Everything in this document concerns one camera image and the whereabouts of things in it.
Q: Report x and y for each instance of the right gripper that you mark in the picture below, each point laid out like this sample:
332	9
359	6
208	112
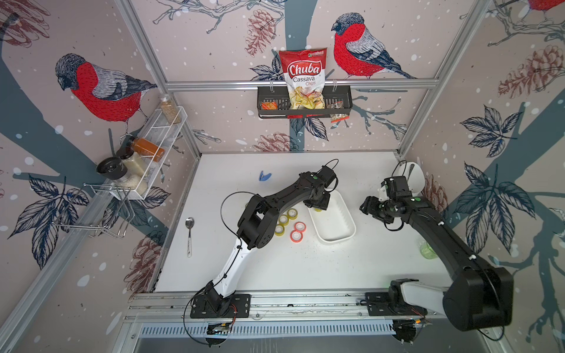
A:
368	207

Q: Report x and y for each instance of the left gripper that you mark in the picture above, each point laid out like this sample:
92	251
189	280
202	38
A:
324	206

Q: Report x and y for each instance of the yellow transparent tape roll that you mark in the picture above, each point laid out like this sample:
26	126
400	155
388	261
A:
279	230
292	213
283	220

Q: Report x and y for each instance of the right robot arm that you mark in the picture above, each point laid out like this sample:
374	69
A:
480	295

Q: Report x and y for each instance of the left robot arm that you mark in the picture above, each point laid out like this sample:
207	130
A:
256	228

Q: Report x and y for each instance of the white storage box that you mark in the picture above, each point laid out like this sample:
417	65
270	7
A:
335	224

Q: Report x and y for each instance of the red tape roll back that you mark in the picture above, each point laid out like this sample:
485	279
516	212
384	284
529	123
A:
300	227

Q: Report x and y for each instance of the red tape roll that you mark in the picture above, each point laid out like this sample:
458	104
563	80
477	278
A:
296	236
300	227

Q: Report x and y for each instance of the red tape roll front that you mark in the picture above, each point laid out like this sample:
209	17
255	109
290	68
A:
296	236

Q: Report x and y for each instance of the blue tape cutter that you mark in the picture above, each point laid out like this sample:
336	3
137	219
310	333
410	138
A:
263	177

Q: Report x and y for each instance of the white utensil holder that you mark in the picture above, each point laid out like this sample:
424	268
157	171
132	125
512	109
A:
414	176

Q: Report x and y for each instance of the green plastic cup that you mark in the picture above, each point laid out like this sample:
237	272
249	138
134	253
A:
427	251

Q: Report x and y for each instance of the Chuba cassava chips bag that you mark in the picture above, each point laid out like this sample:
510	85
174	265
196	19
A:
304	75

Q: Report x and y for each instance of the metal spoon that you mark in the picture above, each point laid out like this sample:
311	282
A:
189	224

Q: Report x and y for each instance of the glass spice jar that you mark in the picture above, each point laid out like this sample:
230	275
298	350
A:
169	109

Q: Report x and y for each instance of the orange sauce bottle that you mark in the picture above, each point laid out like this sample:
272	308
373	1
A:
146	148

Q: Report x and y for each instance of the black wall basket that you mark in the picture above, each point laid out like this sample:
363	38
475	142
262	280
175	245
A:
278	103

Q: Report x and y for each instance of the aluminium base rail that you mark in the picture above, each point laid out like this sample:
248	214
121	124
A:
264	306

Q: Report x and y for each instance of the white wire shelf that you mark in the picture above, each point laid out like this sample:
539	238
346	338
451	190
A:
145	172

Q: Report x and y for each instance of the chrome wire rack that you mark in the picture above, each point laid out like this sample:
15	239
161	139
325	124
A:
108	213

